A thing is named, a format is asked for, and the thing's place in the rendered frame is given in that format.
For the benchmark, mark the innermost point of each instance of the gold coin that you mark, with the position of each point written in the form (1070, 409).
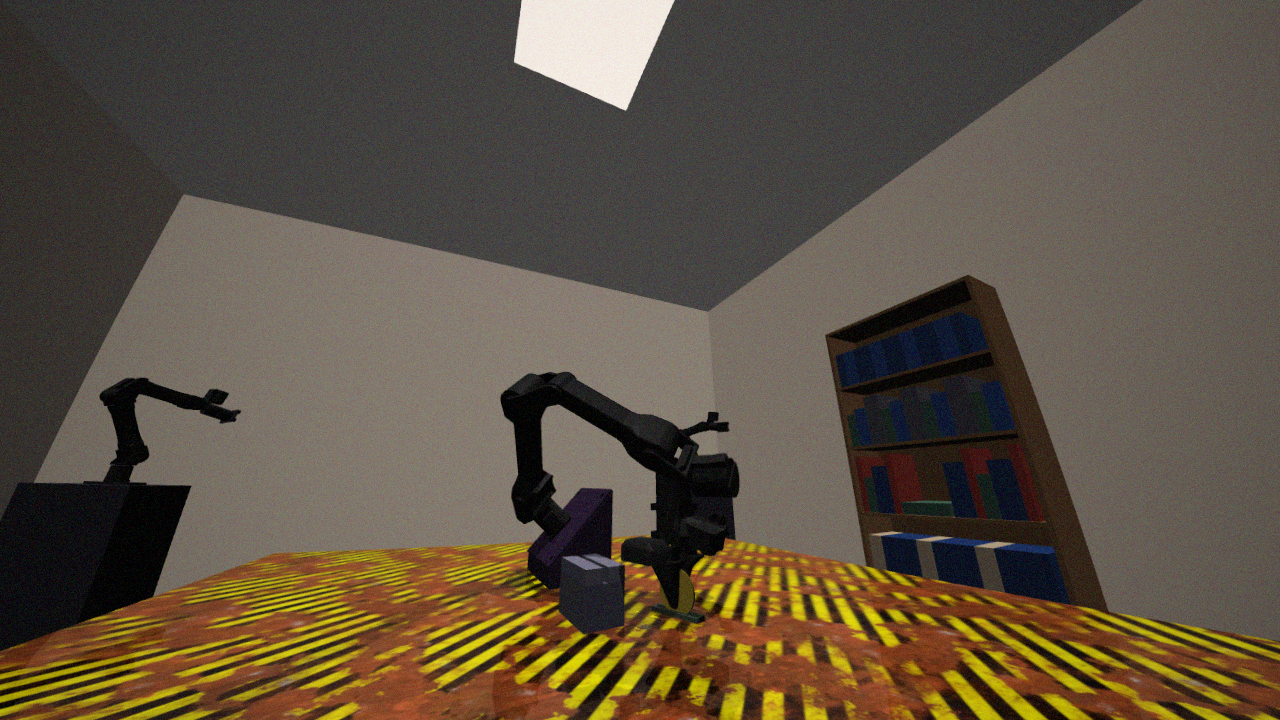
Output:
(686, 594)

